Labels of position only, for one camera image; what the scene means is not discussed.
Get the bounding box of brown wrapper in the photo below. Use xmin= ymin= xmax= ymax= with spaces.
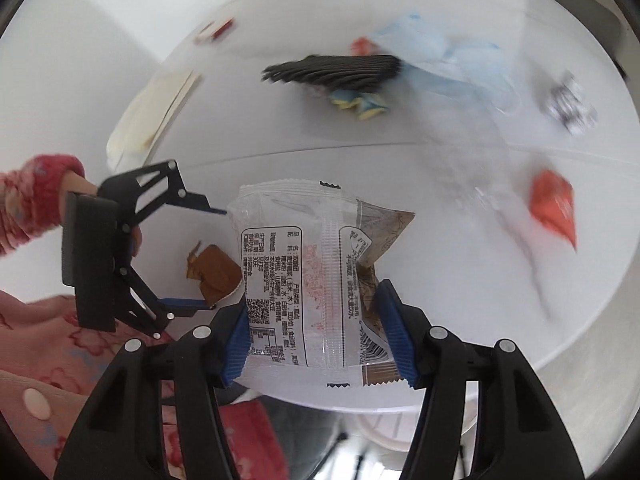
xmin=186 ymin=241 xmax=246 ymax=306

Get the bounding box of light blue plastic bag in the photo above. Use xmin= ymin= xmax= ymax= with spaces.
xmin=370 ymin=14 xmax=521 ymax=116

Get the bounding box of silver foil wrapper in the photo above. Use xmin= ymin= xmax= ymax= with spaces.
xmin=544 ymin=71 xmax=599 ymax=135

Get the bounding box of black ribbed wrapper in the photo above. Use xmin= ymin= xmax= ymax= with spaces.
xmin=261 ymin=54 xmax=403 ymax=96

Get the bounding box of white trash bin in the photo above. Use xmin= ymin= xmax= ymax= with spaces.
xmin=350 ymin=405 xmax=481 ymax=453

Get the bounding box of small orange wrapper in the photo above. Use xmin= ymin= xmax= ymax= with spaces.
xmin=349 ymin=36 xmax=383 ymax=57

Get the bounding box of yellow and blue wrapper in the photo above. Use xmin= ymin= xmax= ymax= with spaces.
xmin=329 ymin=89 xmax=391 ymax=121

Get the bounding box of clear printed snack wrapper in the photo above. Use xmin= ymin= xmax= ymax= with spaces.
xmin=227 ymin=180 xmax=416 ymax=390

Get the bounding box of pink floral pajama garment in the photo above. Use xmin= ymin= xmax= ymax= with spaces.
xmin=0 ymin=290 xmax=176 ymax=480

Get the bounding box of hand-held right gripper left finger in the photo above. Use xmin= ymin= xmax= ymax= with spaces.
xmin=54 ymin=296 xmax=251 ymax=480

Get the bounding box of cream folded cloth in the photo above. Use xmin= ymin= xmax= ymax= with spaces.
xmin=106 ymin=70 xmax=202 ymax=168

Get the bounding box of red and white small box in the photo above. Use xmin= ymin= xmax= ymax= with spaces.
xmin=194 ymin=17 xmax=236 ymax=46

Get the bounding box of red garment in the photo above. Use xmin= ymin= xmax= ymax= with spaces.
xmin=165 ymin=400 xmax=291 ymax=480

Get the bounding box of orange-red snack wrapper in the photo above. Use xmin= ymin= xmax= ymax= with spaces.
xmin=529 ymin=169 xmax=578 ymax=252

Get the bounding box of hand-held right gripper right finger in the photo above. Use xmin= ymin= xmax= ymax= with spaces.
xmin=375 ymin=279 xmax=586 ymax=480

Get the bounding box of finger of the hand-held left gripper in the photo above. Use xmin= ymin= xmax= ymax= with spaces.
xmin=98 ymin=160 xmax=229 ymax=233
xmin=116 ymin=262 xmax=208 ymax=341

